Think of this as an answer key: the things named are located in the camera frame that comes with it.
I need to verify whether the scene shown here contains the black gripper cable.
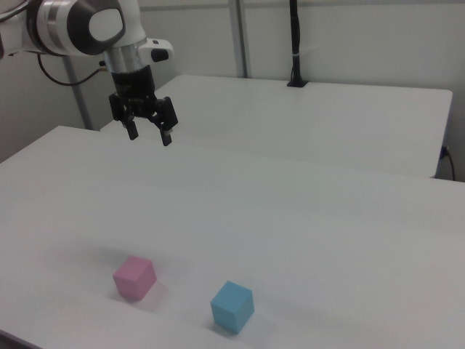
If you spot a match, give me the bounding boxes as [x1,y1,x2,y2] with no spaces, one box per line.
[37,54,110,87]

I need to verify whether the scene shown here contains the blue cube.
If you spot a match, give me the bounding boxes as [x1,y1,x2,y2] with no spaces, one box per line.
[210,279,255,334]

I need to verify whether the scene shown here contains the pink cube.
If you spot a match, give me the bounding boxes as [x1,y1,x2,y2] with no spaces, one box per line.
[111,254,158,302]

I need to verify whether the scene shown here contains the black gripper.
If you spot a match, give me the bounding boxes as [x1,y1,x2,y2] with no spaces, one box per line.
[108,64,179,148]

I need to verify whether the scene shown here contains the black camera pole with base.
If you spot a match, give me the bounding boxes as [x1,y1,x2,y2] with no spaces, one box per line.
[286,0,310,89]

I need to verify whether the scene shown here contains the grey metal partition post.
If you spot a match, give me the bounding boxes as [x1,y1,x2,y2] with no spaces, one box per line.
[227,0,252,79]
[62,55,94,131]

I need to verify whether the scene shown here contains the black cable with blue plug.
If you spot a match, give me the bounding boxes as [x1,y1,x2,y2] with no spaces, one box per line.
[440,145,457,181]

